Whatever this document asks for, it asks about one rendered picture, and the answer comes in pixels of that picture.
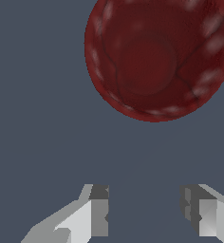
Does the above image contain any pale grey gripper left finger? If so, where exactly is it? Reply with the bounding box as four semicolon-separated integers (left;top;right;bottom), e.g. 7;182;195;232
20;183;110;243

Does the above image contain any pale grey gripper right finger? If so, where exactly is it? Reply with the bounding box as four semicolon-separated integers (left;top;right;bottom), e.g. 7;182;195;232
178;183;224;243

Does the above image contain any dark red bowl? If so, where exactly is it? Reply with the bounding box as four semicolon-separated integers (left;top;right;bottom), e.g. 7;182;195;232
84;0;224;123

